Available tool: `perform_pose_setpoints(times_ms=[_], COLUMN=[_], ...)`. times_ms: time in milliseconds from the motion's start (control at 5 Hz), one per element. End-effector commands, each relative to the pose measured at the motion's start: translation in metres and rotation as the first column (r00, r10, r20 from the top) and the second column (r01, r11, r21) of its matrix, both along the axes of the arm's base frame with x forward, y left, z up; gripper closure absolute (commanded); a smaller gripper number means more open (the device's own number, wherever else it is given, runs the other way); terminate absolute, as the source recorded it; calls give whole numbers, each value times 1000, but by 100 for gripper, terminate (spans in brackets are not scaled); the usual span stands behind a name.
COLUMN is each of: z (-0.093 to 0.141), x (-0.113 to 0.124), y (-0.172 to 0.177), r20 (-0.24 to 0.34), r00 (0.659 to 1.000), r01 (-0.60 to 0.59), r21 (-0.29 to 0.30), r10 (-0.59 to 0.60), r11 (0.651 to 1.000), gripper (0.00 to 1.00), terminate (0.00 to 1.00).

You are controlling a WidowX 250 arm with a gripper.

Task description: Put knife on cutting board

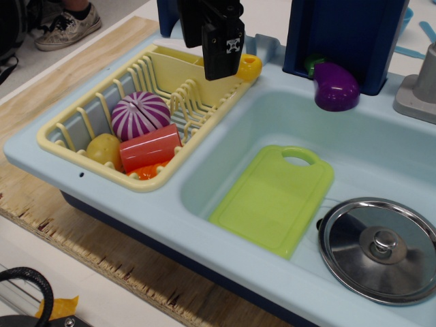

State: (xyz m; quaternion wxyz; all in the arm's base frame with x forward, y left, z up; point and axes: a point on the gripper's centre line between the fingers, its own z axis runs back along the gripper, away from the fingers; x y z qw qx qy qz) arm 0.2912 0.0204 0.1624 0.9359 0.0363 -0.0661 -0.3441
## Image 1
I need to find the orange toy carrot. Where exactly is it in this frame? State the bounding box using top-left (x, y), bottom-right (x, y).
top-left (127, 161), bottom-right (169, 181)

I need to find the grey toy faucet base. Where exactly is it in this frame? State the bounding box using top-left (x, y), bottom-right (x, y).
top-left (393, 43), bottom-right (435, 124)

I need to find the black backpack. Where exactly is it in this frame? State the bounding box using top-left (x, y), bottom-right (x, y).
top-left (1, 0), bottom-right (30, 84)

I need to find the purple striped toy onion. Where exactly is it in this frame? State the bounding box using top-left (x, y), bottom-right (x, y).
top-left (111, 91), bottom-right (171, 141)

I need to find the yellow dish rack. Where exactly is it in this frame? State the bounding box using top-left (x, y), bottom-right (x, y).
top-left (37, 40), bottom-right (263, 192)

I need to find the toy knife yellow handle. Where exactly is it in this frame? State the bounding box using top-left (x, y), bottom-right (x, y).
top-left (153, 37), bottom-right (263, 82)

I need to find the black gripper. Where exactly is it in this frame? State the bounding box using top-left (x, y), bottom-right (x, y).
top-left (177, 0), bottom-right (245, 80)

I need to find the steel pot lid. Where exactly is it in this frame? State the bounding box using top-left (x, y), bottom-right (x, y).
top-left (317, 198), bottom-right (435, 305)

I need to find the yellow toy potato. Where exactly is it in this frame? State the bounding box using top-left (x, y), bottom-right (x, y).
top-left (86, 134), bottom-right (122, 169)

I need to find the blue plastic cup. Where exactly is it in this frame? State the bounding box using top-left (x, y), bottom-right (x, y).
top-left (399, 7), bottom-right (414, 37)

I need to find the yellow tape piece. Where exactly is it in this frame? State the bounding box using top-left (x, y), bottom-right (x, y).
top-left (49, 296), bottom-right (79, 321)

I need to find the dark blue sink backsplash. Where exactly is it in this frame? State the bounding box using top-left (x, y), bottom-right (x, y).
top-left (157, 1), bottom-right (409, 95)

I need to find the wooden board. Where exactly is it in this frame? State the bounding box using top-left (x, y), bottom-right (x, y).
top-left (0, 15), bottom-right (294, 327)

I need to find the purple toy eggplant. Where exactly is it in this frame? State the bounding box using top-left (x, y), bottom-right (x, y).
top-left (304, 54), bottom-right (360, 112)

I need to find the black braided cable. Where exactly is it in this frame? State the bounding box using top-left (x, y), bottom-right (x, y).
top-left (0, 266), bottom-right (56, 321)

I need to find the black metal bracket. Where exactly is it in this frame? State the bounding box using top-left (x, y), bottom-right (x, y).
top-left (1, 315), bottom-right (91, 327)

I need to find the blue plastic spatula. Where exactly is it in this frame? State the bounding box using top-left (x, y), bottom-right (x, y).
top-left (394, 21), bottom-right (435, 59)

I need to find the grey canvas shoe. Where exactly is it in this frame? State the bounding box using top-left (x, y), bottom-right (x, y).
top-left (35, 1), bottom-right (102, 52)

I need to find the red toy cup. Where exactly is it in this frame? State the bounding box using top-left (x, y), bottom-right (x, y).
top-left (120, 124), bottom-right (182, 173)

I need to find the green cutting board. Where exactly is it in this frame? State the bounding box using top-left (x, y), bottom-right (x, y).
top-left (208, 145), bottom-right (334, 259)

